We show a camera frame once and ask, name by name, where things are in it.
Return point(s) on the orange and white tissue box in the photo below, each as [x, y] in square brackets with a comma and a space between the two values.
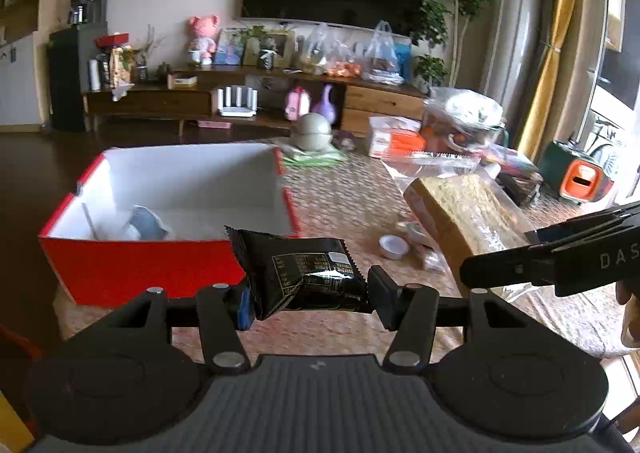
[395, 138]

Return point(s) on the small cardboard box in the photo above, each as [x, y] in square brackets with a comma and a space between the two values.
[182, 81]

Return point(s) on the white roll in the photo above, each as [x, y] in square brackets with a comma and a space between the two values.
[93, 75]

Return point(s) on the thin grey stick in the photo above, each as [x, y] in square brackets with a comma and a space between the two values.
[91, 223]

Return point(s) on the black snack packet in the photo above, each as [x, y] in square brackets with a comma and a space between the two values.
[300, 273]

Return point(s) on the brown plush toy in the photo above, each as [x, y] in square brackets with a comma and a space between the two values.
[345, 140]

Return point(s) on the pink toy backpack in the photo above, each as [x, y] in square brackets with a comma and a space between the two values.
[297, 104]

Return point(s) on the white router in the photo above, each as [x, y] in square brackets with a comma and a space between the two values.
[236, 100]

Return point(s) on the black cabinet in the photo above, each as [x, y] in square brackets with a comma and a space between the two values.
[70, 78]

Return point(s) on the bag of oranges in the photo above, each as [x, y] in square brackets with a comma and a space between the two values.
[342, 68]

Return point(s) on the grey-green round container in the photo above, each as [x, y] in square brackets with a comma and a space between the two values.
[312, 133]

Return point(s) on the pink pig plush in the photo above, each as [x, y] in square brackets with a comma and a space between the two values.
[202, 35]

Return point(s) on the black items pile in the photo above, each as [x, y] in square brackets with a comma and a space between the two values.
[520, 185]

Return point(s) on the green folded cloth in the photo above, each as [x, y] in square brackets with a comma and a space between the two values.
[312, 159]

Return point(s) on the small red flat box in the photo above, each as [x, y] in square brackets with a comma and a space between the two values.
[112, 39]

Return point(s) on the white standing air conditioner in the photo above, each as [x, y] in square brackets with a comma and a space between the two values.
[515, 23]

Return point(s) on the red cardboard box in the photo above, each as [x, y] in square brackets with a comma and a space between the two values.
[125, 268]

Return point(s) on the purple vase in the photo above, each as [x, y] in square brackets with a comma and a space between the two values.
[326, 105]

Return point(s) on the black coffee machine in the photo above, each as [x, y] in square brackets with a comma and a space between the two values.
[90, 5]

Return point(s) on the green and orange appliance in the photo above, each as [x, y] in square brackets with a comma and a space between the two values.
[575, 178]

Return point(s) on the blue picture card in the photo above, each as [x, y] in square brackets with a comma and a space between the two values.
[227, 48]

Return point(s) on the small white dish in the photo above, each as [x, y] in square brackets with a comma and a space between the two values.
[393, 246]

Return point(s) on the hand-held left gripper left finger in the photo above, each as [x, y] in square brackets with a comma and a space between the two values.
[244, 307]

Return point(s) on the pink flat box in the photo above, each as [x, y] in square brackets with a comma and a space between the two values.
[215, 124]

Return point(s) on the wooden photo frame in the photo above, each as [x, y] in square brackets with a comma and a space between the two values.
[277, 45]

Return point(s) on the wooden television cabinet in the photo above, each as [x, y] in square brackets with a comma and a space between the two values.
[165, 100]

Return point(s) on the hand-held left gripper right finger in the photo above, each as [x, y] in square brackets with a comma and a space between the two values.
[382, 298]

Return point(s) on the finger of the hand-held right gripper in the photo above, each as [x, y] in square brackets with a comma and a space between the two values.
[585, 224]
[495, 267]

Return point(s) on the person's right hand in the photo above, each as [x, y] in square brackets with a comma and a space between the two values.
[632, 323]

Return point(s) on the blue box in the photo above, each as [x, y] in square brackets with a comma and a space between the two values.
[404, 60]

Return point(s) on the vase with dried twigs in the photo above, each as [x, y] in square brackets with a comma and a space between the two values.
[145, 58]

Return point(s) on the yellow curtain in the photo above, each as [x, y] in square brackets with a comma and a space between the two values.
[555, 58]

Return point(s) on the bagged bread loaf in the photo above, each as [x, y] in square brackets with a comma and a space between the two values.
[465, 213]

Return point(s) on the printed snack bag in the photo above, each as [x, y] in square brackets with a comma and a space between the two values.
[120, 65]

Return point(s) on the grey-blue crumpled wrapper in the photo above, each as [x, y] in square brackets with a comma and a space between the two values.
[146, 223]

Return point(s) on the large plastic bag with pot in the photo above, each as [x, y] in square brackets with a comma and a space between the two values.
[467, 113]

